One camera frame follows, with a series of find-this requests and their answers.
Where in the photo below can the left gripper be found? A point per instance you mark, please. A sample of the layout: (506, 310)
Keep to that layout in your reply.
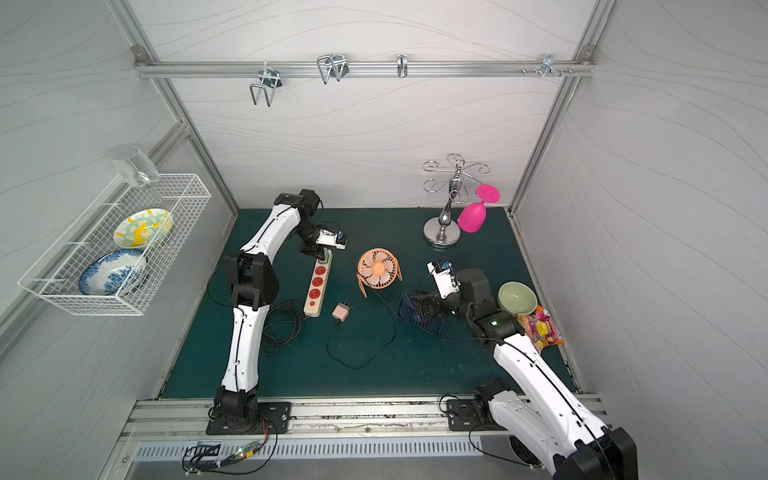
(317, 252)

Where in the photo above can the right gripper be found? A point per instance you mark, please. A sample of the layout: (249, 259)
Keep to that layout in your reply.
(433, 301)

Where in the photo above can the pink usb charger plug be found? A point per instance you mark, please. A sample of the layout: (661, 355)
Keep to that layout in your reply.
(341, 312)

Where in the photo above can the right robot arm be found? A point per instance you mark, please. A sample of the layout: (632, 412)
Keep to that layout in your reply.
(551, 425)

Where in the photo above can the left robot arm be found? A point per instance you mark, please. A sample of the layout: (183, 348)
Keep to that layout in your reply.
(254, 286)

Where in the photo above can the dark blue desk fan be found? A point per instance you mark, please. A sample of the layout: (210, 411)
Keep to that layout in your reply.
(407, 312)

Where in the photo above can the white red power strip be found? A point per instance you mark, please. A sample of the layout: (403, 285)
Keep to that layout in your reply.
(318, 285)

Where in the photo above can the orange desk fan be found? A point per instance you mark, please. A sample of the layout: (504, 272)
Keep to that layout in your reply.
(377, 269)

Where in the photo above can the green dark table mat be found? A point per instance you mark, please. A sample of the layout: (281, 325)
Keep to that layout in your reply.
(372, 353)

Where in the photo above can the silver glass holder stand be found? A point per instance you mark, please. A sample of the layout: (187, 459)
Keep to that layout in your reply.
(442, 231)

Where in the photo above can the green ceramic bowl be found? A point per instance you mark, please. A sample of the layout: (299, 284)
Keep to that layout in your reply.
(517, 298)

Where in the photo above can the pink plastic wine glass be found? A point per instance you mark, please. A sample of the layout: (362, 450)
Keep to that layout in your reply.
(473, 216)

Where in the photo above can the colourful candy bag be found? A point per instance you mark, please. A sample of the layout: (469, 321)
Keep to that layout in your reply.
(540, 328)

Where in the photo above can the yellow green patterned bowl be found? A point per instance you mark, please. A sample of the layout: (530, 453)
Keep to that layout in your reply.
(146, 228)

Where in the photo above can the metal double hook left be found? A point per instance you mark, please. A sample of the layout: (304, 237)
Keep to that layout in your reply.
(269, 80)

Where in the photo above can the metal double hook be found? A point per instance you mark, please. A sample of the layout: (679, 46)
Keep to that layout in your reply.
(333, 66)
(269, 80)

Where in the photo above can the metal double hook middle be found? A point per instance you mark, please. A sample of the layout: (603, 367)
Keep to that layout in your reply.
(333, 66)

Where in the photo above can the blue white patterned bowl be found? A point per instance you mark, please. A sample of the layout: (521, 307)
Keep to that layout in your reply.
(121, 271)

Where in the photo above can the clear glass cup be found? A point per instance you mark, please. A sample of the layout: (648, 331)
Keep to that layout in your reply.
(134, 166)

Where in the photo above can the small metal hook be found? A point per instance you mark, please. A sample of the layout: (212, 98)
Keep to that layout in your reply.
(402, 66)

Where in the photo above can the base wiring with board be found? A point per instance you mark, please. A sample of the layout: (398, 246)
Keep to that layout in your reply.
(231, 453)

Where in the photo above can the metal hook right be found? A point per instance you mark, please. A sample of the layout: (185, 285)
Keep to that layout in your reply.
(546, 69)

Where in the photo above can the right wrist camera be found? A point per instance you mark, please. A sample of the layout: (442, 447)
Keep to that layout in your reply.
(444, 277)

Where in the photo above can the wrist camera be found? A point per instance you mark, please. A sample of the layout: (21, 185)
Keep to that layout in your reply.
(444, 277)
(327, 238)

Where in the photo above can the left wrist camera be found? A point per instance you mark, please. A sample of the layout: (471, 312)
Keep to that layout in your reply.
(327, 238)

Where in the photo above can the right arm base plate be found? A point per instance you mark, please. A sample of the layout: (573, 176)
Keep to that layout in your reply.
(465, 415)

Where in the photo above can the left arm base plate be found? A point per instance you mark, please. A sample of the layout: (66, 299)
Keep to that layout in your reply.
(255, 418)

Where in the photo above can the white wire basket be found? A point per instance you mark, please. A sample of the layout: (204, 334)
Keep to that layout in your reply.
(54, 277)

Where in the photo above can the aluminium front rail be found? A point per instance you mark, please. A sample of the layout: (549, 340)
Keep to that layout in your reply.
(320, 417)

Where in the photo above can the aluminium rail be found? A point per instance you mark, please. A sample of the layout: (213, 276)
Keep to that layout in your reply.
(357, 69)
(320, 417)

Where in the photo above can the aluminium top rail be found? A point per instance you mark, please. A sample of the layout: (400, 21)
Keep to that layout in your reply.
(357, 69)

